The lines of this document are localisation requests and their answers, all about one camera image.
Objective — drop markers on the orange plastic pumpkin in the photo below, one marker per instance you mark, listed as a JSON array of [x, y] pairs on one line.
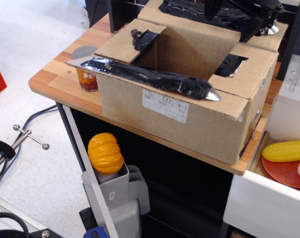
[[104, 154]]

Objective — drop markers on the black post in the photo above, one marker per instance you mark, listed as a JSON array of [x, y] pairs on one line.
[[116, 10]]

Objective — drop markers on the brown cardboard box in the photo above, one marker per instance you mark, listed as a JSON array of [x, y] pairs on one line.
[[240, 73]]

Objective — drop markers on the yellow plastic corn cob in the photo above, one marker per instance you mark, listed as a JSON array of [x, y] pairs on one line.
[[282, 151]]

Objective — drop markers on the white drawer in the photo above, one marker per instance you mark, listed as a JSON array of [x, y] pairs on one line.
[[259, 205]]

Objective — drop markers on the grey lidded sauce jar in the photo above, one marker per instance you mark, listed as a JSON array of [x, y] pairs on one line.
[[87, 80]]

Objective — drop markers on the orange plate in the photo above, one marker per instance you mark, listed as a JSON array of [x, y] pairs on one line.
[[283, 172]]

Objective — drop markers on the metal clamp with handle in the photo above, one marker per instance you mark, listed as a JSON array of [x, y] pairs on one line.
[[7, 152]]

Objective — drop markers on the grey plastic holder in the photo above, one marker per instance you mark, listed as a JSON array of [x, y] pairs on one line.
[[118, 201]]

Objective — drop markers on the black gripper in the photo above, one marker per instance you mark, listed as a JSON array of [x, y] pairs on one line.
[[263, 14]]

